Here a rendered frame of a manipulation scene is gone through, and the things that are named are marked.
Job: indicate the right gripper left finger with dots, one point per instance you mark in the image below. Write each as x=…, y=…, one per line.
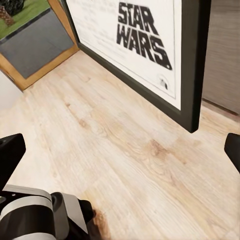
x=12, y=149

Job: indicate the poster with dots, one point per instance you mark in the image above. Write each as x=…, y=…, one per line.
x=156, y=47

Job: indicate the door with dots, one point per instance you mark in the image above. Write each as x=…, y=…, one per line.
x=35, y=37

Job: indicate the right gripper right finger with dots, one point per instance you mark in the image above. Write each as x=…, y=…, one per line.
x=232, y=149

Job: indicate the dishwasher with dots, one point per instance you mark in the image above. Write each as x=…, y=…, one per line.
x=221, y=82

